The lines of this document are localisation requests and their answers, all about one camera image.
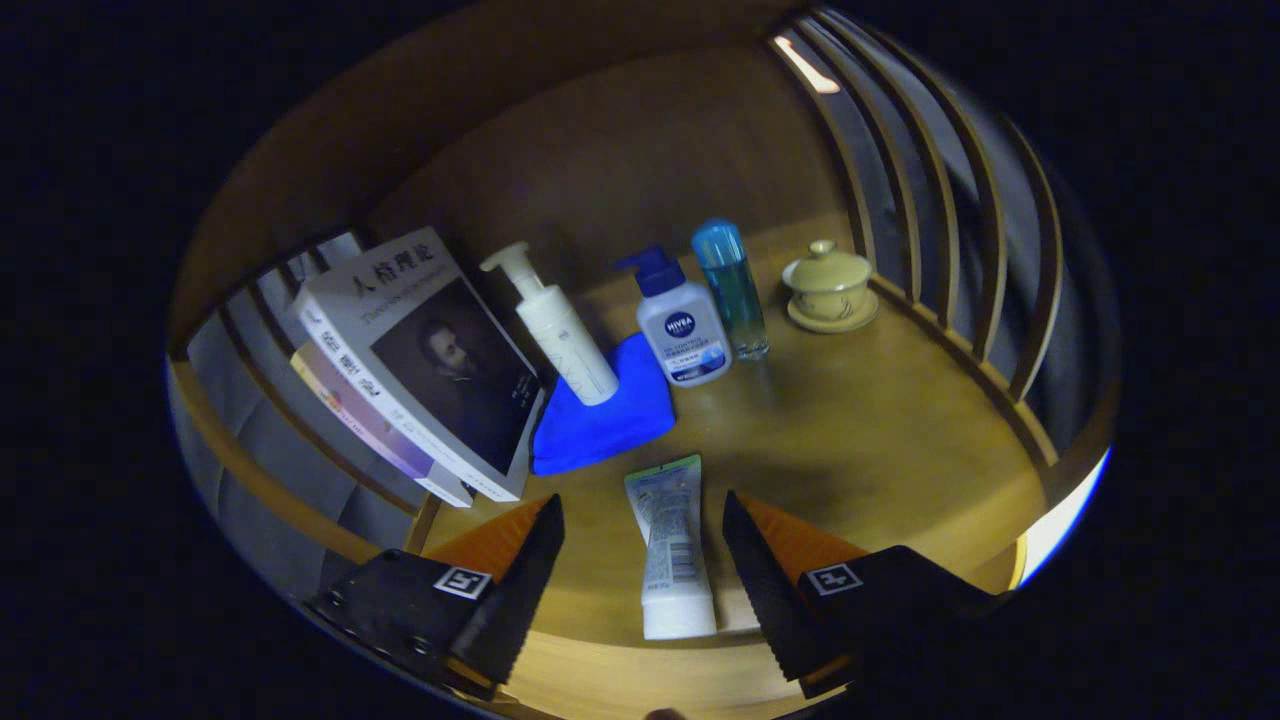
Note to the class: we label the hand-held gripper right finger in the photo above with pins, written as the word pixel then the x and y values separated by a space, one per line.
pixel 765 590

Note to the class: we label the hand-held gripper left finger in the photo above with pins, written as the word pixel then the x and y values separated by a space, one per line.
pixel 510 590

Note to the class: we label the white squeeze tube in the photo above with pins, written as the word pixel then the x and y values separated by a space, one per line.
pixel 670 560

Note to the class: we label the wooden countertop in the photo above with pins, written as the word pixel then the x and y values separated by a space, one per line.
pixel 850 430

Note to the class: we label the brown wooden cabinet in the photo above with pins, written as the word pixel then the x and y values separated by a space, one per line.
pixel 620 150

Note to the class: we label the purple book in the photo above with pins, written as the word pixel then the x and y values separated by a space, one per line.
pixel 415 465

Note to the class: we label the blue folded cloth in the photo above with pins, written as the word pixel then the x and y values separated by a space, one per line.
pixel 600 430

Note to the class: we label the thick white book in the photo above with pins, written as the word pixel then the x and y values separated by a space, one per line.
pixel 440 360

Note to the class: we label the white pump bottle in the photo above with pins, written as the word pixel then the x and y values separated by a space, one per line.
pixel 570 340

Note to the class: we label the white bottle with blue cap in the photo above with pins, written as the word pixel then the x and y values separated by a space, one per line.
pixel 685 335

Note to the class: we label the black backdrop cloth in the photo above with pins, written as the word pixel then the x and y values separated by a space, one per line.
pixel 260 450

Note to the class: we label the teal bottle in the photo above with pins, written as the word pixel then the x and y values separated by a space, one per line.
pixel 735 290

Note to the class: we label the white grey storage unit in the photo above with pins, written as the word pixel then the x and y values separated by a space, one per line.
pixel 1060 520

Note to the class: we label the yellow lidded tea cup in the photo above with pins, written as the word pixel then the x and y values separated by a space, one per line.
pixel 830 285

